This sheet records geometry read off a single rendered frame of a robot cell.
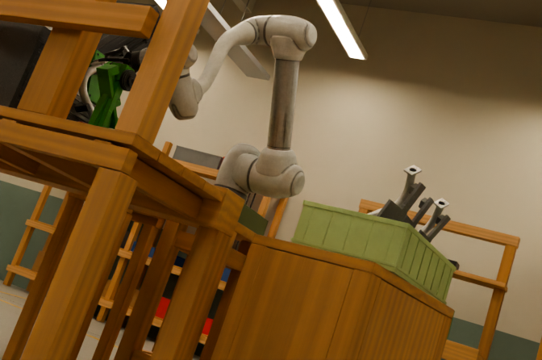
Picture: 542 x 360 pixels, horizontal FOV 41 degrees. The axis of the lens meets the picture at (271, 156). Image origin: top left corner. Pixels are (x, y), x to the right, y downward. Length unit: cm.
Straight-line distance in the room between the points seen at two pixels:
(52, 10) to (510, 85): 655
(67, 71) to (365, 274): 117
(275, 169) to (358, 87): 585
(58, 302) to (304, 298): 82
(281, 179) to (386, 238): 68
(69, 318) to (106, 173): 42
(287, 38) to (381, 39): 608
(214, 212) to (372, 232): 56
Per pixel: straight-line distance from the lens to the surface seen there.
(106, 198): 218
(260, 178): 308
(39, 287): 327
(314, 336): 245
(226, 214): 266
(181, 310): 265
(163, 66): 225
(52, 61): 255
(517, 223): 797
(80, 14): 250
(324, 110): 883
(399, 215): 269
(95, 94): 294
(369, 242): 254
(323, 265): 250
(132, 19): 234
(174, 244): 311
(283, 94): 304
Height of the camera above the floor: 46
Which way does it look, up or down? 13 degrees up
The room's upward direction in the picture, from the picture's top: 19 degrees clockwise
